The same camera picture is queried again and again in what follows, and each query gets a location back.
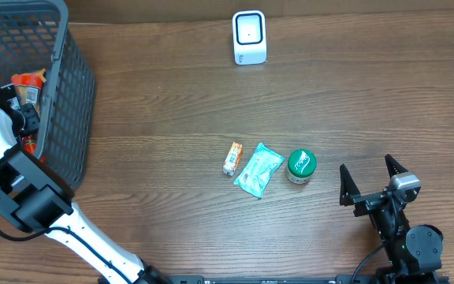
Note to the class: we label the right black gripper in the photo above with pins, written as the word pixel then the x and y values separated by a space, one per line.
pixel 350 190

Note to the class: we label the red snack packet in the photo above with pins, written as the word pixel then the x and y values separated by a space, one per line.
pixel 29 87

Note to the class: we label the green lidded jar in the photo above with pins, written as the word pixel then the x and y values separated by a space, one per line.
pixel 301 164

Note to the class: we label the teal wet wipes pack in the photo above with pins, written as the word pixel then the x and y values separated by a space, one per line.
pixel 260 168

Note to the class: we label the orange tissue pack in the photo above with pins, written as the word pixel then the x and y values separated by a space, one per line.
pixel 232 159

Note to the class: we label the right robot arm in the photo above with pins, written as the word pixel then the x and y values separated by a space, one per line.
pixel 414 252

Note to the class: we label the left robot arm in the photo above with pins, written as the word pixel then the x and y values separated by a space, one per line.
pixel 35 202

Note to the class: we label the white barcode scanner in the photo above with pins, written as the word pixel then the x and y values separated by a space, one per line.
pixel 249 37

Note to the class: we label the grey plastic mesh basket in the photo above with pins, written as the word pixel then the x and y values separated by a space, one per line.
pixel 35 35

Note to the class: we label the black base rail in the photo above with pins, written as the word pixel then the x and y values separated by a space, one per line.
pixel 339 279

